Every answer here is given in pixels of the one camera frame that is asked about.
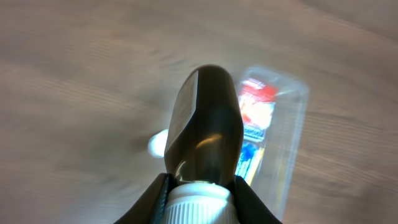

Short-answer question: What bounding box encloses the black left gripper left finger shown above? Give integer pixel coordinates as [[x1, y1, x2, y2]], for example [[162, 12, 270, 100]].
[[115, 173, 174, 224]]

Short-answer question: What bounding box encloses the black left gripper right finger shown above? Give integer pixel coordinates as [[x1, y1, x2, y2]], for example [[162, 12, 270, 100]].
[[228, 175, 282, 224]]

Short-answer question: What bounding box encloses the blue yellow VapoDrops box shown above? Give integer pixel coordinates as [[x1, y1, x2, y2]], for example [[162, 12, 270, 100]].
[[235, 141, 264, 185]]

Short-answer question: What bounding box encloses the orange effervescent tablet tube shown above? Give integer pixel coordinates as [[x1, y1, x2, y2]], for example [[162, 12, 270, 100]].
[[147, 129, 169, 158]]

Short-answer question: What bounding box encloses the dark Woods syrup bottle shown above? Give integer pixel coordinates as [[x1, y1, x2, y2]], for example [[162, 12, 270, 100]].
[[162, 65, 243, 224]]

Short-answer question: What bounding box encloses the red Panadol box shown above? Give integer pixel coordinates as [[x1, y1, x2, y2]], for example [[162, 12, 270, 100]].
[[238, 78, 278, 129]]

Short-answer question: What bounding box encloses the clear plastic container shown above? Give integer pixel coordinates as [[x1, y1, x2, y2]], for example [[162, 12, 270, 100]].
[[238, 66, 309, 220]]

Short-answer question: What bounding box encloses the white blue Hansaplast box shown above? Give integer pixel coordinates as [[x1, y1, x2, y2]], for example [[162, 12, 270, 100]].
[[244, 124, 267, 142]]

